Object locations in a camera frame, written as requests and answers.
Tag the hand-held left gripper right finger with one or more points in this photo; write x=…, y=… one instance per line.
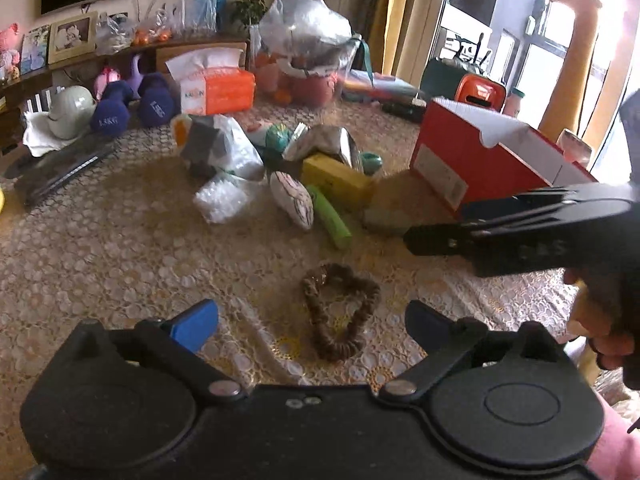
x=424, y=321

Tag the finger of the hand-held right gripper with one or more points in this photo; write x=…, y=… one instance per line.
x=520, y=202
x=435, y=241

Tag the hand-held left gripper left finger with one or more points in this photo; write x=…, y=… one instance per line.
x=196, y=326

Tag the red cardboard shoe box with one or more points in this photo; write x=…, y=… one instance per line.
x=450, y=170

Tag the brown fabric scrunchie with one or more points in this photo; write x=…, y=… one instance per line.
x=332, y=347

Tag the green tube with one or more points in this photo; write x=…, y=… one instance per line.
x=330, y=217

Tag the yellow small carton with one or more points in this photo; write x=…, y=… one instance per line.
x=335, y=180

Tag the white grey plastic packet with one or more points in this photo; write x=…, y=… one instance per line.
x=235, y=150

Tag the person's right hand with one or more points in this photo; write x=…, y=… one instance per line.
x=602, y=320

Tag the pink white steel tumbler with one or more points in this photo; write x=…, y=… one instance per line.
x=575, y=147

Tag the pink white drink bottle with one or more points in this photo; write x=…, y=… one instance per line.
x=515, y=105

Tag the teal round container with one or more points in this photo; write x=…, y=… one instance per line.
x=372, y=162

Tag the orange green tissue box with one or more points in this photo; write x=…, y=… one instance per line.
x=475, y=92

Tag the clear bubble wrap bag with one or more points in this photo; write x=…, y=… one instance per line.
x=220, y=202

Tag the black remote control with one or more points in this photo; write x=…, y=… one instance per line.
x=400, y=110

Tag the yellow curtain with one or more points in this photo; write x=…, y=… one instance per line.
x=395, y=10
x=570, y=70

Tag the silver foil packet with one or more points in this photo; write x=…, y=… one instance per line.
x=330, y=142

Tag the white pink patterned pouch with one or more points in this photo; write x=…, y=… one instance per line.
x=292, y=200

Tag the clear box of coloured pens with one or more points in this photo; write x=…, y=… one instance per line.
x=380, y=87

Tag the teal ball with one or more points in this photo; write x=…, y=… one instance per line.
x=278, y=137

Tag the pink clothing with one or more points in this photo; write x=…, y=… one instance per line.
x=617, y=440

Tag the black flat case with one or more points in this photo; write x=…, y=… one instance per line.
x=55, y=172

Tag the blue dumbbell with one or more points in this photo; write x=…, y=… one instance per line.
x=156, y=107
x=111, y=115

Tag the orange tissue pack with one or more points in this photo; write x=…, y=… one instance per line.
x=220, y=92

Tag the white cloth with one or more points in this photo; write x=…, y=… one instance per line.
x=37, y=137

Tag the pale green helmet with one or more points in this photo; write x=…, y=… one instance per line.
x=70, y=110

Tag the purple plastic toy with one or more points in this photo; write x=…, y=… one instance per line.
x=135, y=74

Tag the pink piggy toy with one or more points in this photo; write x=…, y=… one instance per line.
x=107, y=81

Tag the white small picket fence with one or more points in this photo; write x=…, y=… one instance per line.
x=40, y=101

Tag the clear bag of oranges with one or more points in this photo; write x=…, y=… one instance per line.
x=150, y=35

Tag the blue plastic bag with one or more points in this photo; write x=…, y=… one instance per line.
x=205, y=7

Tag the frameless photo print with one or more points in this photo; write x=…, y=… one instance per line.
x=35, y=47

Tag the pink plush toy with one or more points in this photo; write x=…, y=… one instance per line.
x=9, y=42

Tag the cream photo frame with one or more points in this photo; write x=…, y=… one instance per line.
x=72, y=35

